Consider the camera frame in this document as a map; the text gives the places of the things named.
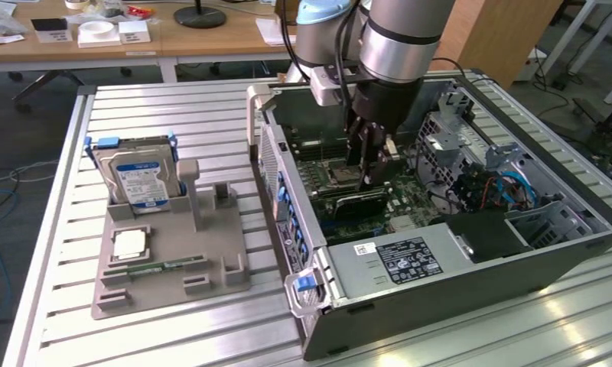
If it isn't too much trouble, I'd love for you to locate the open black PC case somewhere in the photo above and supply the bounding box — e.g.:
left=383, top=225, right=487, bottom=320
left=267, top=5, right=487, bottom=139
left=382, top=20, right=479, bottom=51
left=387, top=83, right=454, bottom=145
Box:
left=247, top=74, right=612, bottom=362

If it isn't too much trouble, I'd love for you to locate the green motherboard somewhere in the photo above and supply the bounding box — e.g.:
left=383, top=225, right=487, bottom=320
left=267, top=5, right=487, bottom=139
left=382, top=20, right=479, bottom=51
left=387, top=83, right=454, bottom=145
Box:
left=285, top=125, right=450, bottom=245

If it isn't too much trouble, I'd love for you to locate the blue wire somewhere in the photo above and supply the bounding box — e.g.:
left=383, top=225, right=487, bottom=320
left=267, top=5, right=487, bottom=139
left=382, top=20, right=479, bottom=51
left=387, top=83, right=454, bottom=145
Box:
left=494, top=171, right=537, bottom=209

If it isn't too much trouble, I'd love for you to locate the black cable behind case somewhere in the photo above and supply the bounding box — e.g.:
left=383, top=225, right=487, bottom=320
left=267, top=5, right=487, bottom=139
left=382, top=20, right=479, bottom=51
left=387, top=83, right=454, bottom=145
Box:
left=431, top=57, right=502, bottom=87

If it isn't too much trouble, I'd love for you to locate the black round lamp base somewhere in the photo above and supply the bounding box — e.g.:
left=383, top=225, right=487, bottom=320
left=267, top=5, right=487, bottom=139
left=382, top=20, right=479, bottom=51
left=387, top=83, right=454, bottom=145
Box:
left=173, top=0, right=229, bottom=28

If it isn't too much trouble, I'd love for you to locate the white tape roll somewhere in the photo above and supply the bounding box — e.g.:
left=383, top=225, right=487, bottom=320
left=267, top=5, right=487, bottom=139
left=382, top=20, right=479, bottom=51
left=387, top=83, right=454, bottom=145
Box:
left=79, top=21, right=114, bottom=39

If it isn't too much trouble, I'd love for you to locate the grey parts rack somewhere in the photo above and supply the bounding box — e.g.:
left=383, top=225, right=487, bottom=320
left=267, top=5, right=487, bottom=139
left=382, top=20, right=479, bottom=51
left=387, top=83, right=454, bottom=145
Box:
left=90, top=159, right=253, bottom=321

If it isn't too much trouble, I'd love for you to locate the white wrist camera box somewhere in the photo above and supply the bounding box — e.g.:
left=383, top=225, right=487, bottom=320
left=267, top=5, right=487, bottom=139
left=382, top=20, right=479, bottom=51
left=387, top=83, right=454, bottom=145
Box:
left=310, top=65, right=359, bottom=107

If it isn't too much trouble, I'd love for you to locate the black chair base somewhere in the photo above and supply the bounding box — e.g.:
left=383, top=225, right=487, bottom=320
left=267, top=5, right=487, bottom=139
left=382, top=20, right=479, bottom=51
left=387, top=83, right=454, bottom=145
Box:
left=12, top=70, right=86, bottom=114

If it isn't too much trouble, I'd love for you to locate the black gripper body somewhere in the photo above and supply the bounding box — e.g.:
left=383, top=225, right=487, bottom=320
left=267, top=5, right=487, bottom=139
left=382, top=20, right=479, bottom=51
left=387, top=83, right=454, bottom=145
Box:
left=350, top=78, right=425, bottom=132

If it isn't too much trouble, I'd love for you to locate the wooden desk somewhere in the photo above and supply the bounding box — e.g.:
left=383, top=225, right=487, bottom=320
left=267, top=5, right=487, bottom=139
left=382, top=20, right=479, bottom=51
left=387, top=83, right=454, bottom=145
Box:
left=0, top=0, right=441, bottom=83

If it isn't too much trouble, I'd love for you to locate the silver CPU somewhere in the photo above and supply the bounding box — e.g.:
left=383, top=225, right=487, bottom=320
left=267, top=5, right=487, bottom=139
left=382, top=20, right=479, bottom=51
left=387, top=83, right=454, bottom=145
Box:
left=112, top=230, right=149, bottom=261

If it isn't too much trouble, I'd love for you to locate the white paper stack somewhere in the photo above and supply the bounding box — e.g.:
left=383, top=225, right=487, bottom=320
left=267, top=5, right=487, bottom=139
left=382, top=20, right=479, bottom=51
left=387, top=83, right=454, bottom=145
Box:
left=257, top=17, right=298, bottom=47

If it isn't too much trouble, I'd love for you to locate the grey metal disk bay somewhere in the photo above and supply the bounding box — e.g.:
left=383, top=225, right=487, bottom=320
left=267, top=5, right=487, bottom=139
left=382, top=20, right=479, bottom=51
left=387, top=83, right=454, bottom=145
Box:
left=505, top=198, right=597, bottom=249

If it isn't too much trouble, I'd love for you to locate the hard disk in blue caddy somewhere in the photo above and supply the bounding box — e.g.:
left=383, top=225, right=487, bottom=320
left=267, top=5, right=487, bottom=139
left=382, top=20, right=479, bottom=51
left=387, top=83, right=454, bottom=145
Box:
left=84, top=132, right=181, bottom=216

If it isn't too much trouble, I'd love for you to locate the plain white box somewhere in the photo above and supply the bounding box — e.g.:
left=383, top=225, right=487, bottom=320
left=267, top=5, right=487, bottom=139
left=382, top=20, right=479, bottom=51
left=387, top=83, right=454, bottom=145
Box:
left=118, top=20, right=150, bottom=45

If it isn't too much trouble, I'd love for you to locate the graphics card with metal bracket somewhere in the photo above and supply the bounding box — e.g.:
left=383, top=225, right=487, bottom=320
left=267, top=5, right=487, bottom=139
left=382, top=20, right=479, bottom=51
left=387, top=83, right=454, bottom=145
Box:
left=331, top=187, right=393, bottom=222

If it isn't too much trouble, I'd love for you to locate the clear plastic bag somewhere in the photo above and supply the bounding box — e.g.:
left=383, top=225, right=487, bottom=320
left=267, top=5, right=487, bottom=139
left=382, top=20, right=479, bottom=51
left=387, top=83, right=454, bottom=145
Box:
left=0, top=0, right=30, bottom=35

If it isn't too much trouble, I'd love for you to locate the red packet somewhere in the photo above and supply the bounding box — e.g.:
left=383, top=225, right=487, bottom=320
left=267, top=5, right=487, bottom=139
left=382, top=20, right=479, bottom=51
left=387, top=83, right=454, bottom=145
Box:
left=125, top=4, right=158, bottom=20

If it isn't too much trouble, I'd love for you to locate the flat white box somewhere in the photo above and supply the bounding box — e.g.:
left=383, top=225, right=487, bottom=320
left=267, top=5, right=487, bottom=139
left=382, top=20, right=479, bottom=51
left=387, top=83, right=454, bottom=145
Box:
left=76, top=32, right=125, bottom=49

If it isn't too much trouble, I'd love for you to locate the perforated metal drive cage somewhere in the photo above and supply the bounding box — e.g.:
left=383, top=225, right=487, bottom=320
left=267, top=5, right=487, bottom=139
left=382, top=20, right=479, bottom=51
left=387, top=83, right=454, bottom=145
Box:
left=418, top=86, right=491, bottom=192

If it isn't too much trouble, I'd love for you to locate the green RAM stick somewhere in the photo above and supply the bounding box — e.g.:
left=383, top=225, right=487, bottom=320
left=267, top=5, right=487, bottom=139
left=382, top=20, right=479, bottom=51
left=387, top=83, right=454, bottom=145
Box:
left=125, top=256, right=203, bottom=277

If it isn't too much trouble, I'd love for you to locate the black installed RAM stick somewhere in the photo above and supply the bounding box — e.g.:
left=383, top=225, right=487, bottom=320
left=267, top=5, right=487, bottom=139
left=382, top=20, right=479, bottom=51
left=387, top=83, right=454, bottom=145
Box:
left=315, top=185, right=362, bottom=204

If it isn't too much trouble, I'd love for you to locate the grey power supply unit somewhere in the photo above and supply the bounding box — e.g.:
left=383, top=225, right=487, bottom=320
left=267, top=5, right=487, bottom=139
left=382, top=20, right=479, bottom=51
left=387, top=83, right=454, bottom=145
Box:
left=326, top=223, right=479, bottom=299

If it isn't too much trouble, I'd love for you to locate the CPU socket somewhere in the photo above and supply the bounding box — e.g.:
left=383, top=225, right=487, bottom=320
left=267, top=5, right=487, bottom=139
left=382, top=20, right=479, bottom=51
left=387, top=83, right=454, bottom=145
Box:
left=326, top=157, right=363, bottom=187

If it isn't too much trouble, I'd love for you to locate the white box with black top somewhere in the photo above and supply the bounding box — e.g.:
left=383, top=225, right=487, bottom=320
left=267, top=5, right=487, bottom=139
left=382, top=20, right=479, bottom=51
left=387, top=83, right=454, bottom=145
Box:
left=30, top=18, right=74, bottom=44

